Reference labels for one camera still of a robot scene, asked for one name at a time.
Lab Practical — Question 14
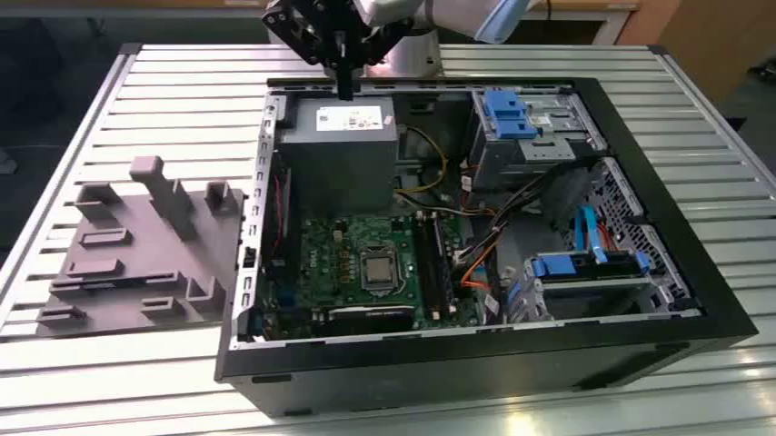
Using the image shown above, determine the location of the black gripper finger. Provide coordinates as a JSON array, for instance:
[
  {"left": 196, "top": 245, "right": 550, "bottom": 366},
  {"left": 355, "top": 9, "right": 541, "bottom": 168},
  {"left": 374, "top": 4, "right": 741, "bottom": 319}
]
[
  {"left": 260, "top": 0, "right": 350, "bottom": 102},
  {"left": 347, "top": 25, "right": 402, "bottom": 102}
]

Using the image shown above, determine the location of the black RAM slot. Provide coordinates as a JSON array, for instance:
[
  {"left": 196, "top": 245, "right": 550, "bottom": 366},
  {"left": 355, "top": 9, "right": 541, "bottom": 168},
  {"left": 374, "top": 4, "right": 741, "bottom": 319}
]
[{"left": 411, "top": 213, "right": 439, "bottom": 320}]

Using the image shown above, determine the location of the blue plastic drive latch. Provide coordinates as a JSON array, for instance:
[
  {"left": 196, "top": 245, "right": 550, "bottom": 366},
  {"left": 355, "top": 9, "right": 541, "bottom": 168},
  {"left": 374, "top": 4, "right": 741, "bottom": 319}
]
[{"left": 483, "top": 90, "right": 539, "bottom": 141}]

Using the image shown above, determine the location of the grey power supply unit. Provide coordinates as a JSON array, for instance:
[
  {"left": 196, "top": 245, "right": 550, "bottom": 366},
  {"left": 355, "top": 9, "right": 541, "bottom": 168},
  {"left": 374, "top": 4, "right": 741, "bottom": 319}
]
[{"left": 275, "top": 93, "right": 400, "bottom": 214}]

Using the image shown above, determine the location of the grey metal drive cage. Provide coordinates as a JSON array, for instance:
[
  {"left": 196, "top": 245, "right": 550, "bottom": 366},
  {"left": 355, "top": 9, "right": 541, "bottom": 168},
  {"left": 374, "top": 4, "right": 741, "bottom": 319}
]
[{"left": 469, "top": 88, "right": 607, "bottom": 192}]

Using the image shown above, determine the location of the white framed desk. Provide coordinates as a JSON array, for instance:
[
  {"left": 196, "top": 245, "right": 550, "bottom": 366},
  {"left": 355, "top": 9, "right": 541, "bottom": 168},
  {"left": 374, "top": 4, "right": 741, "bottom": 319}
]
[{"left": 518, "top": 0, "right": 643, "bottom": 46}]

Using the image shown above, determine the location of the black office chair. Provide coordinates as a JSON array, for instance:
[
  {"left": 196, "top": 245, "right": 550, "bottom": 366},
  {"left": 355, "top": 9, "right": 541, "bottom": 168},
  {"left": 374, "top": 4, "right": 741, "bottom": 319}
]
[{"left": 0, "top": 17, "right": 68, "bottom": 124}]

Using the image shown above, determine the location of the green motherboard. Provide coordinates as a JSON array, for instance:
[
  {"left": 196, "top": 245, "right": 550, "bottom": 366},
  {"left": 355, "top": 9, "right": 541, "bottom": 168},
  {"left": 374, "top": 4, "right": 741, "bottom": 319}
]
[{"left": 259, "top": 213, "right": 486, "bottom": 340}]

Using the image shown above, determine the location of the wooden cabinet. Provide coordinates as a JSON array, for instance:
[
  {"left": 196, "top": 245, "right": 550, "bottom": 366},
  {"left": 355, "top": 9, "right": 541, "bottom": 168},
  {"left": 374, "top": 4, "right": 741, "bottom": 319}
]
[{"left": 617, "top": 0, "right": 776, "bottom": 105}]

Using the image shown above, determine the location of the CPU socket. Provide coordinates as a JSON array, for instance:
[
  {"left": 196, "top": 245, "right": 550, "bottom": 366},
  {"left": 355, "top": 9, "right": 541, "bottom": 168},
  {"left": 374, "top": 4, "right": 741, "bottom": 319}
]
[{"left": 356, "top": 244, "right": 406, "bottom": 297}]

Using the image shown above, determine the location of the grey parts rack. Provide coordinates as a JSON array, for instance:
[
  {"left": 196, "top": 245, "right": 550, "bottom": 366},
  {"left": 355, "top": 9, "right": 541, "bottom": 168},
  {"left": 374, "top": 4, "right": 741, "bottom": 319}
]
[{"left": 33, "top": 155, "right": 249, "bottom": 340}]

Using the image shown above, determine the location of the blue carrier hard disk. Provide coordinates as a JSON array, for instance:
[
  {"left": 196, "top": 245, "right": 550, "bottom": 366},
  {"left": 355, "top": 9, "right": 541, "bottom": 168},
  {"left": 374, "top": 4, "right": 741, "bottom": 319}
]
[{"left": 523, "top": 252, "right": 653, "bottom": 285}]

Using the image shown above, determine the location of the black graphics card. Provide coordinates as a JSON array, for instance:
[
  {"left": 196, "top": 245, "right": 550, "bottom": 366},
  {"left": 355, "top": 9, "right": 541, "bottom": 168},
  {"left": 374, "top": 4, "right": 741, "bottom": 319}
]
[{"left": 326, "top": 304, "right": 416, "bottom": 337}]

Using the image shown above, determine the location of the black PC case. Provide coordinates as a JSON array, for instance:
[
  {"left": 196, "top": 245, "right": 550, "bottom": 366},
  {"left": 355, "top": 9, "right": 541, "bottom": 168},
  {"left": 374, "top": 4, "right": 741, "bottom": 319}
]
[{"left": 212, "top": 76, "right": 758, "bottom": 417}]

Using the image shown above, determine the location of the yellow wire bundle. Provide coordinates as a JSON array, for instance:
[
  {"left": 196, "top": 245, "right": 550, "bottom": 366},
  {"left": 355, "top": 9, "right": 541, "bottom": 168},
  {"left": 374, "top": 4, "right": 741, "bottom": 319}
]
[{"left": 392, "top": 125, "right": 450, "bottom": 197}]

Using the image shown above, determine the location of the black cable bundle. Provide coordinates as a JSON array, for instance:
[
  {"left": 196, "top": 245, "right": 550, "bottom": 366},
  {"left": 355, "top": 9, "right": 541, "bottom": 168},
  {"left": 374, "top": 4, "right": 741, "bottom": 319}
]
[{"left": 451, "top": 156, "right": 601, "bottom": 267}]

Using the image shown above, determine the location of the blue flat data wire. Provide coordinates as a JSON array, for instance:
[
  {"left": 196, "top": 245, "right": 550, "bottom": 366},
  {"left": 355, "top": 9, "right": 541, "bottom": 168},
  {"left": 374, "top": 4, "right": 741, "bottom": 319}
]
[{"left": 578, "top": 206, "right": 610, "bottom": 265}]

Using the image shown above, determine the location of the orange wire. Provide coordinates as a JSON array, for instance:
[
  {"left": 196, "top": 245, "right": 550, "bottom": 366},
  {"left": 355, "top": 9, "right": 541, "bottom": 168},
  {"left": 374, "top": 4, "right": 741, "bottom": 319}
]
[{"left": 458, "top": 226, "right": 506, "bottom": 290}]

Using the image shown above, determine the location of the red data wire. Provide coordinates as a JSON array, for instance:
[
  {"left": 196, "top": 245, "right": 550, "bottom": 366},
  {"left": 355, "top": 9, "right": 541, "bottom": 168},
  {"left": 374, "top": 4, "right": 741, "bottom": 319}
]
[{"left": 597, "top": 221, "right": 621, "bottom": 255}]

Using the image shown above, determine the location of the blue plastic bracket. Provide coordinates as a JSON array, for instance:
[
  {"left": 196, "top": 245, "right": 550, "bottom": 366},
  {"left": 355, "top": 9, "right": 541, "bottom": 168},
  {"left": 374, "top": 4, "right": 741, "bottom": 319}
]
[{"left": 502, "top": 272, "right": 534, "bottom": 319}]

